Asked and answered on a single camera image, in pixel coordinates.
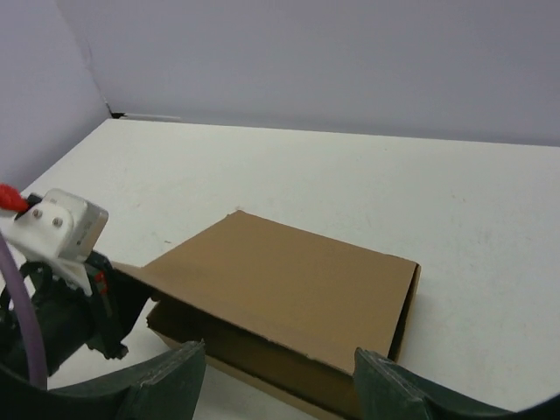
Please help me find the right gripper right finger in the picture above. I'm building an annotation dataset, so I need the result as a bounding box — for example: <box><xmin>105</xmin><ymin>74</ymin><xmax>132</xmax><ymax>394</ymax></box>
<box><xmin>353</xmin><ymin>348</ymin><xmax>559</xmax><ymax>420</ymax></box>

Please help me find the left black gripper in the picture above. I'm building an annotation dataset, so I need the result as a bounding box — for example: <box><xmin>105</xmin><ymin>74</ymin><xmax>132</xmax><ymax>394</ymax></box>
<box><xmin>19</xmin><ymin>252</ymin><xmax>151</xmax><ymax>376</ymax></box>

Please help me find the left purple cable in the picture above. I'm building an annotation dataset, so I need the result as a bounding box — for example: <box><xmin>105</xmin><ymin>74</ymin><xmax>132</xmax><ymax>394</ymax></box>
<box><xmin>0</xmin><ymin>183</ymin><xmax>49</xmax><ymax>390</ymax></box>

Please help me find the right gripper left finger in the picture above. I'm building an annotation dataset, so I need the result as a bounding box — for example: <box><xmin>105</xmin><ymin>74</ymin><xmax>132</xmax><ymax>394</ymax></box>
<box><xmin>1</xmin><ymin>341</ymin><xmax>206</xmax><ymax>419</ymax></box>

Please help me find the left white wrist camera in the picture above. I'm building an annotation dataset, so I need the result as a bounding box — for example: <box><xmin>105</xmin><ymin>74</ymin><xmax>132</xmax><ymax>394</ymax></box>
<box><xmin>4</xmin><ymin>188</ymin><xmax>109</xmax><ymax>297</ymax></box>

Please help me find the brown cardboard box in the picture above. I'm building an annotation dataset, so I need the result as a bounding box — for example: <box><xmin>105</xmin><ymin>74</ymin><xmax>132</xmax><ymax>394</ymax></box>
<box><xmin>119</xmin><ymin>211</ymin><xmax>421</xmax><ymax>419</ymax></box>

